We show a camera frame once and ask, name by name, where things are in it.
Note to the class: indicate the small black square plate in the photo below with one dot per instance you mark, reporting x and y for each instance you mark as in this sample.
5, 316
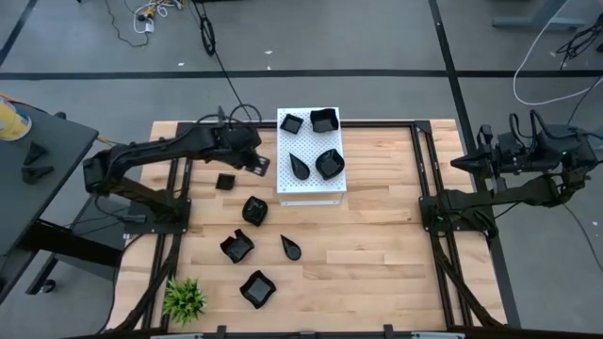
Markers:
291, 124
225, 182

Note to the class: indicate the black rounded wavy plate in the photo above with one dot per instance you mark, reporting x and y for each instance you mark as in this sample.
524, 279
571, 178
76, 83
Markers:
330, 164
255, 211

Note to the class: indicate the small green potted plant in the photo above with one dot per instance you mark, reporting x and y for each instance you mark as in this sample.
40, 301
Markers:
183, 301

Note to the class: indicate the black triangular part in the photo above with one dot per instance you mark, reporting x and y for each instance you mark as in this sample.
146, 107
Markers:
37, 175
35, 154

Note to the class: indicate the dark grey side desk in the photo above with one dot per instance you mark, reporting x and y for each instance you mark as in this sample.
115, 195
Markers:
61, 141

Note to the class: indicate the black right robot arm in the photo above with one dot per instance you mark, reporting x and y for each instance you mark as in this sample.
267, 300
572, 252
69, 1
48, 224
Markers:
494, 198

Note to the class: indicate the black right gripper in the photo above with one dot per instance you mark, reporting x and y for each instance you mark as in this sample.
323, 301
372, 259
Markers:
506, 153

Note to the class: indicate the large black square wavy plate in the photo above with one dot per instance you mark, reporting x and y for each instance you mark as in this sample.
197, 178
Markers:
257, 289

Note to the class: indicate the yellow and blue canister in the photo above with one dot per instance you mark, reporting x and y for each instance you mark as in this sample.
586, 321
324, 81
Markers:
11, 124

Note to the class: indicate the black teardrop plate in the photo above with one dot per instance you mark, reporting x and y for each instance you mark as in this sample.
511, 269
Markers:
292, 251
300, 170

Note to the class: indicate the black aluminium frame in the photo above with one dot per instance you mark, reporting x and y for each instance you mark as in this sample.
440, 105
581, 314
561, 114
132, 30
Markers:
377, 125

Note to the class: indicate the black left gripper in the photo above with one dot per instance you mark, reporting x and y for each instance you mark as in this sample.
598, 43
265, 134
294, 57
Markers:
240, 143

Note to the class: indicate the white perforated metal shelf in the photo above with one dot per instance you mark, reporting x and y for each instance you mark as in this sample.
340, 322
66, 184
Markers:
308, 141

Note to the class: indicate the black table clamp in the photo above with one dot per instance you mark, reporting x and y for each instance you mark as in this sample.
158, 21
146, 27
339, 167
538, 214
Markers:
221, 115
220, 332
388, 331

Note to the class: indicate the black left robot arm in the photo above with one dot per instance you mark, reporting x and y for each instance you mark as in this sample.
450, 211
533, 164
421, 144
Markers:
155, 150

